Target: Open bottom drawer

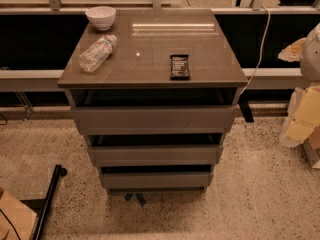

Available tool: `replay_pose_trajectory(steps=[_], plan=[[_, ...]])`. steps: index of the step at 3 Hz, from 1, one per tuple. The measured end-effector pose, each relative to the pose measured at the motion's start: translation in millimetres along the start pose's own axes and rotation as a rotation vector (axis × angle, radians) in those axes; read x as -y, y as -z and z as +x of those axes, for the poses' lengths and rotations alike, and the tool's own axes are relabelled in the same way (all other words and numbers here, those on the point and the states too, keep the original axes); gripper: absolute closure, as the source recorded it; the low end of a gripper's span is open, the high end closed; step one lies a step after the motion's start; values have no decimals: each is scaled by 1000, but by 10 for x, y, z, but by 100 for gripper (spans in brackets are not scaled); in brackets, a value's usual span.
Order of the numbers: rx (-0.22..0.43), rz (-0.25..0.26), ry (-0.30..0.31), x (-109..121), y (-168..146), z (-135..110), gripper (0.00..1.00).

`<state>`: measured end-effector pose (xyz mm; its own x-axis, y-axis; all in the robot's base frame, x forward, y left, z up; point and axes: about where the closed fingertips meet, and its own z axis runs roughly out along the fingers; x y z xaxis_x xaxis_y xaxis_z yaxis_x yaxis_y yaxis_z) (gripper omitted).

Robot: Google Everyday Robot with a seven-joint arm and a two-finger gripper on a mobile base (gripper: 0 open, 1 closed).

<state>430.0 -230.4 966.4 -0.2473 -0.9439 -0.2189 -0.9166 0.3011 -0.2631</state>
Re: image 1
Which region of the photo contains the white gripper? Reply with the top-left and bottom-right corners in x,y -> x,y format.
278,38 -> 320,148

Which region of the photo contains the grey bottom drawer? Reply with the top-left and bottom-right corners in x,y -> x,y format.
99,172 -> 213,190

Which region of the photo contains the grey drawer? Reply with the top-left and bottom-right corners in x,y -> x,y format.
99,172 -> 213,190
71,106 -> 235,135
88,145 -> 223,167

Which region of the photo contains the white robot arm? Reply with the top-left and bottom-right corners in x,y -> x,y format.
278,23 -> 320,147

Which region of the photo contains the grey middle drawer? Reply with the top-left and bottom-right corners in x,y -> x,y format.
88,145 -> 223,167

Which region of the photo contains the grey top drawer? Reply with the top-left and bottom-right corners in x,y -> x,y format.
71,106 -> 235,135

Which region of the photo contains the grey drawer cabinet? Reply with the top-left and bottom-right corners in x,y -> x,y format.
58,10 -> 247,192

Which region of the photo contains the cardboard box right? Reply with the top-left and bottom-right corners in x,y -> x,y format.
303,126 -> 320,169

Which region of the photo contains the cardboard box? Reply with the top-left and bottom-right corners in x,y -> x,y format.
0,188 -> 37,240
303,126 -> 320,169

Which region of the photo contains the black snack bar packet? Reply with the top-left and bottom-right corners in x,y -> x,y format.
170,54 -> 191,80

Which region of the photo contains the clear plastic water bottle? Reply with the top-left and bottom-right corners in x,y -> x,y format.
79,35 -> 117,73

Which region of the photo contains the white ceramic bowl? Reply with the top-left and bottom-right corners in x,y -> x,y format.
85,6 -> 116,30

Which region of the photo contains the black metal stand leg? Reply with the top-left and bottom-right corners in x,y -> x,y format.
22,165 -> 67,240

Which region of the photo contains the cardboard box lower left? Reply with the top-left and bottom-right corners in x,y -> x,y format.
0,188 -> 37,240

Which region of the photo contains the black bracket under rail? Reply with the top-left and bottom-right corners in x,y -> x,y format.
238,92 -> 254,123

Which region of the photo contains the white hanging cable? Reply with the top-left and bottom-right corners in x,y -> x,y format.
239,5 -> 272,96

